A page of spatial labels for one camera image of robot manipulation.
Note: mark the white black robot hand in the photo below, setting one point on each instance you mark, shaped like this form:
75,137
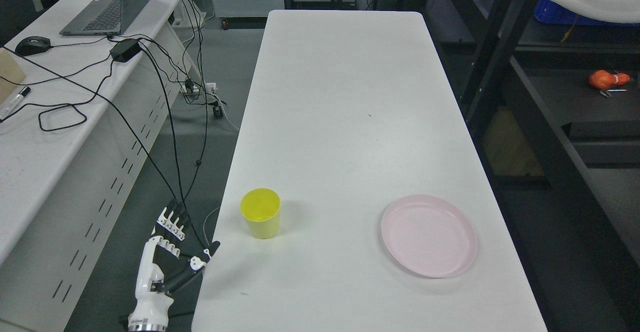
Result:
153,289

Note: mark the white side desk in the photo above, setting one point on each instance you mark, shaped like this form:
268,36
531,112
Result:
72,153

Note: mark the black metal shelf rack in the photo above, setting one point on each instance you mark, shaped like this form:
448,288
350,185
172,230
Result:
562,156

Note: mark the white power strip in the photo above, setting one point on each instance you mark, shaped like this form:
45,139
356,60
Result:
197,89

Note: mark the grey laptop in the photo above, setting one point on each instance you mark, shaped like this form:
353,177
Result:
104,17

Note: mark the pink plastic plate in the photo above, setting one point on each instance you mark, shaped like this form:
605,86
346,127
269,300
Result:
429,236

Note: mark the black power adapter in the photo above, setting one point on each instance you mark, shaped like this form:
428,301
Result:
125,50

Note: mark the black marker pen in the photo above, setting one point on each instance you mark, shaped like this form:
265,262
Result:
9,108

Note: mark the cardboard tissue box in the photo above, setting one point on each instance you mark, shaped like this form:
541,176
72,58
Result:
11,74

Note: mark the yellow plastic cup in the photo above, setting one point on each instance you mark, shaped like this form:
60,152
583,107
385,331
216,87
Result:
260,209

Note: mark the black computer mouse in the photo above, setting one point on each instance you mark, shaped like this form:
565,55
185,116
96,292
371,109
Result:
33,45

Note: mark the white folding table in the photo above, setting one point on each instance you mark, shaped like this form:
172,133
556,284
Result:
349,111

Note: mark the orange toy on shelf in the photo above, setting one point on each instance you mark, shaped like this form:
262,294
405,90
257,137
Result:
602,79

